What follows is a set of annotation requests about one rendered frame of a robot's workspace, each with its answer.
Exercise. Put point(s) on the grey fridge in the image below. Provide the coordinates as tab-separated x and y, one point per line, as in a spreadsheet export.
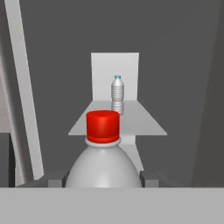
175	43

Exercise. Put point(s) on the red-capped clear water bottle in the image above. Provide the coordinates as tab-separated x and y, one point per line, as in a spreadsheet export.
102	163

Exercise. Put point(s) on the pale grey freezer door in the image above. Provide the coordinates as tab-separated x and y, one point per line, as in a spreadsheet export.
24	87

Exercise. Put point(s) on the teal-capped clear water bottle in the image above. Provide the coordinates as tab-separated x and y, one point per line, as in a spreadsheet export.
117	96

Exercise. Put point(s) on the white freezer shelf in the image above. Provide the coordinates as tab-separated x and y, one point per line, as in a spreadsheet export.
140	122

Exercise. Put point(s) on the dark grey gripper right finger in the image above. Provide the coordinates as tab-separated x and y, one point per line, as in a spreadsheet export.
150	181

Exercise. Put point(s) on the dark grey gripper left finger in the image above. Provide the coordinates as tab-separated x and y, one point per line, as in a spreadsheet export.
55	181

